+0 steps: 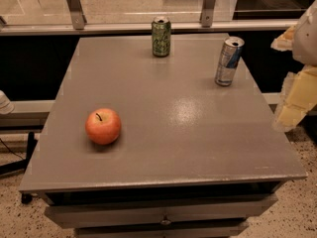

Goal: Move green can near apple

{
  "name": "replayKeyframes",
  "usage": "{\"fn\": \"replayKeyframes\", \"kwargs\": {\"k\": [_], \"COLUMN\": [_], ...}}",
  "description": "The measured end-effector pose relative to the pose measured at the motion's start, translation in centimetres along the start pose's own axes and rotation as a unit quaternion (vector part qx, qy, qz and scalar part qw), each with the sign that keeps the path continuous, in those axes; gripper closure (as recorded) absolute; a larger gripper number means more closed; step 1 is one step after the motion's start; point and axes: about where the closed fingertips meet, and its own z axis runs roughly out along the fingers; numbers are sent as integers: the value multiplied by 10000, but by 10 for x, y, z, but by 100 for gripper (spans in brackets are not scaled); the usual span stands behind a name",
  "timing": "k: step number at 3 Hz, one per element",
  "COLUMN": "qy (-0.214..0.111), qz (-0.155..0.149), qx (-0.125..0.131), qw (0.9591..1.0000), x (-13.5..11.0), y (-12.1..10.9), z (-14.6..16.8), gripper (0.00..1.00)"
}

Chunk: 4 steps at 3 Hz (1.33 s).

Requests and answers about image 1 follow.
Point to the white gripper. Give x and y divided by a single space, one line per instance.
307 39

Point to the green soda can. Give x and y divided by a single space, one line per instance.
161 32

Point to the silver blue energy drink can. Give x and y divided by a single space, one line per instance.
228 60

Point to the red apple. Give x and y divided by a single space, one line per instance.
103 126

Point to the grey drawer cabinet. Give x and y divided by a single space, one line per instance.
204 156

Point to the round drawer lock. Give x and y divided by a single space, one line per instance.
165 222

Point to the white object at left edge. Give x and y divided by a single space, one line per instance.
6 106

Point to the black stand base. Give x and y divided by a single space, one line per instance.
26 198

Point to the right metal railing post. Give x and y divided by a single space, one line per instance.
207 13

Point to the metal railing post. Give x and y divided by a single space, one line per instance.
78 19
207 13

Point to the left metal railing post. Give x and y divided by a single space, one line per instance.
78 19

